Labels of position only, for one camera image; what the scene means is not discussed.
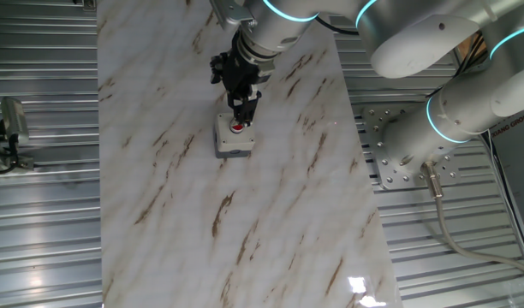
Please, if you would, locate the grey button box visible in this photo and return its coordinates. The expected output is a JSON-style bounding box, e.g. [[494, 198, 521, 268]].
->
[[213, 111, 257, 160]]

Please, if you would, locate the marble pattern mat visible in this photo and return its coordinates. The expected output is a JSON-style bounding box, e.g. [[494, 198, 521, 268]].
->
[[96, 0, 403, 308]]

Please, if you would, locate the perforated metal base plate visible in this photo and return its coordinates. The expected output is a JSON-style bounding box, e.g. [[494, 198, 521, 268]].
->
[[360, 104, 462, 192]]

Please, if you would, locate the brown wooden board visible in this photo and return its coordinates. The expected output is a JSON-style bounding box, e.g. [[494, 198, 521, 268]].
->
[[456, 32, 488, 65]]

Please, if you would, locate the silver camera mount bracket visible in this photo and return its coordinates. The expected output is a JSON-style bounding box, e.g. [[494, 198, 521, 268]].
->
[[208, 0, 257, 32]]

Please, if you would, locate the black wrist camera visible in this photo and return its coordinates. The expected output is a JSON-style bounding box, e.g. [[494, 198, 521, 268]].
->
[[209, 51, 229, 86]]

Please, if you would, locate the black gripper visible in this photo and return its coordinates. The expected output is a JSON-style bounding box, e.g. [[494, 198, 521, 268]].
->
[[222, 36, 272, 128]]

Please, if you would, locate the small metal bracket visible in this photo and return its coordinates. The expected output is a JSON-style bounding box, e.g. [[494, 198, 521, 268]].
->
[[71, 0, 98, 13]]

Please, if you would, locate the silver camera on mount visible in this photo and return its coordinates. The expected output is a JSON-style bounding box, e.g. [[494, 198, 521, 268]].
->
[[0, 96, 36, 175]]

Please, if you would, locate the printed white poster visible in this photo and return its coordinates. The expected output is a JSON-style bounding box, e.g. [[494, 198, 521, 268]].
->
[[486, 109, 524, 258]]

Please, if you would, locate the grey cable with metal connector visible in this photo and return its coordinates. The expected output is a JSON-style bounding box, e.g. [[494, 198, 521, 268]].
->
[[419, 160, 524, 279]]

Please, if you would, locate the thick black cable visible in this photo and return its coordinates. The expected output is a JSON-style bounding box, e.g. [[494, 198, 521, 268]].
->
[[314, 15, 360, 38]]

